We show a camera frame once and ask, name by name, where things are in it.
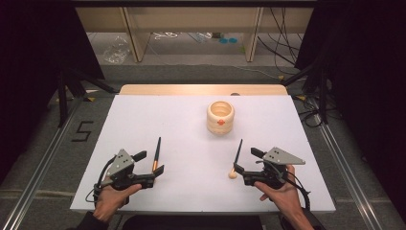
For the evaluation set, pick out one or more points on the blue round discs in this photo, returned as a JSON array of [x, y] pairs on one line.
[[228, 40]]

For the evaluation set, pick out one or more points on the white table mat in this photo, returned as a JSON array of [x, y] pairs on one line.
[[178, 134]]

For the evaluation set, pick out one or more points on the clear plastic bag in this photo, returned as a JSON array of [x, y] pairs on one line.
[[116, 51]]

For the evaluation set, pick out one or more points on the light wooden shelf unit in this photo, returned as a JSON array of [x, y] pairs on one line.
[[191, 19]]

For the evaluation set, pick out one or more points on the person's dark lap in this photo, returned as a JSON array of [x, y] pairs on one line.
[[191, 223]]

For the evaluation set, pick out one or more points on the light wooden table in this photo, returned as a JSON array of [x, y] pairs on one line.
[[178, 89]]

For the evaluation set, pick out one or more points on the black metal stand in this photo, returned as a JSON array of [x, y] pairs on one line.
[[322, 92], [65, 96]]

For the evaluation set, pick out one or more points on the person's right hand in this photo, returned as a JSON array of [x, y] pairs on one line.
[[285, 196]]

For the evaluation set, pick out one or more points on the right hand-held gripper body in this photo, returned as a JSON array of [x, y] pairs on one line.
[[281, 158]]

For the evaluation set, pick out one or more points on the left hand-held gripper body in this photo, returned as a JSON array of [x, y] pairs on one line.
[[119, 163]]

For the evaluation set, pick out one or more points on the metal floor rail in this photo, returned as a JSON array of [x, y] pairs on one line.
[[344, 172], [41, 166]]

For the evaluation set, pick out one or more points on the person's left hand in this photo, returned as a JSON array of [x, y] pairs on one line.
[[108, 201]]

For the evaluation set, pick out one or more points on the wooden brush holder cup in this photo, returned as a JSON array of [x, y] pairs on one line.
[[220, 126]]

